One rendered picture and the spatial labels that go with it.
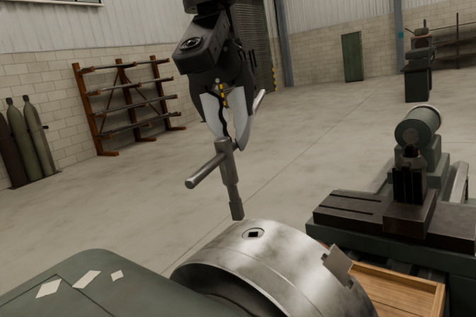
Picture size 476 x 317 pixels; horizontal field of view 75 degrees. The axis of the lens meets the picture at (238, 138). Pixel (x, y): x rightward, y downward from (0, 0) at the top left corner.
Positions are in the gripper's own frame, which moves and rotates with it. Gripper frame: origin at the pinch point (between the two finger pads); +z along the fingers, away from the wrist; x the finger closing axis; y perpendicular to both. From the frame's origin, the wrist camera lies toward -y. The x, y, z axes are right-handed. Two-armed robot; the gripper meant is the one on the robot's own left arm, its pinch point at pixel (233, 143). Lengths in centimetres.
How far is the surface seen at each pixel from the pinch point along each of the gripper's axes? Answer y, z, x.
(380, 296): 30, 49, -17
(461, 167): 118, 52, -57
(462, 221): 50, 41, -39
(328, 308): -8.0, 19.2, -10.9
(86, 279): -15.1, 11.2, 16.5
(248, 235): -0.9, 13.9, 0.2
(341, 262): 1.7, 19.9, -12.0
